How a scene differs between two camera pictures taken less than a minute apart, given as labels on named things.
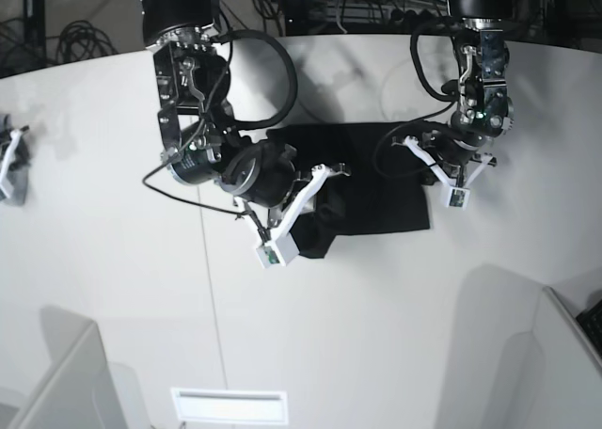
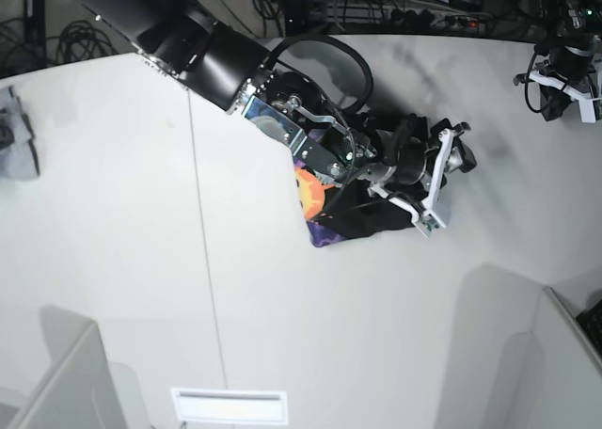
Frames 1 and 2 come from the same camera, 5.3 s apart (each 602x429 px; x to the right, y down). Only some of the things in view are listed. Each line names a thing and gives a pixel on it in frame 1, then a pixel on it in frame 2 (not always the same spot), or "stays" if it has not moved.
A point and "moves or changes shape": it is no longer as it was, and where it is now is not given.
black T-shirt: [384, 191] moves or changes shape
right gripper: [262, 171] to [412, 163]
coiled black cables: [81, 40] stays
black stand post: [34, 24] stays
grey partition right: [553, 374] stays
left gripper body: [451, 154] to [572, 62]
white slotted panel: [231, 405] stays
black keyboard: [591, 320] stays
